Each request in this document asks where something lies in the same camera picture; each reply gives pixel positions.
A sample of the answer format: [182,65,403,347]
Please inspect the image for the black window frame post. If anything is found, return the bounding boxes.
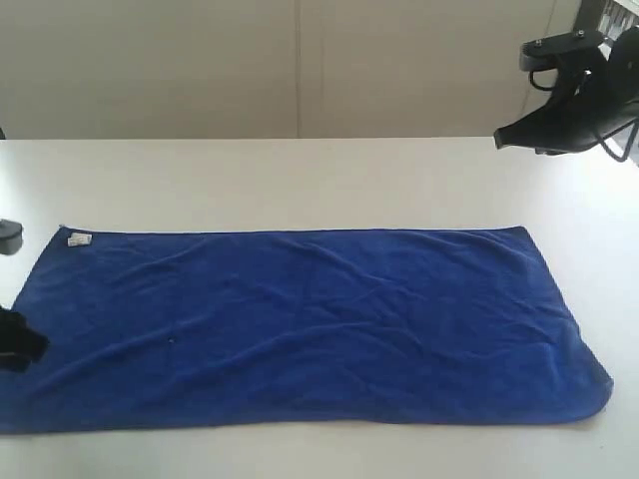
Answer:
[573,0,607,33]

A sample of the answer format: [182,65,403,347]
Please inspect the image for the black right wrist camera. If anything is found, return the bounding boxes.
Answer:
[519,30,606,77]

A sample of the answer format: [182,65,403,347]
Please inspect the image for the blue microfibre cloth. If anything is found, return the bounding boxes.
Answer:
[1,227,613,434]

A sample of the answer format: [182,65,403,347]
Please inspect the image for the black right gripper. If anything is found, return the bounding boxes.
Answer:
[493,25,638,155]

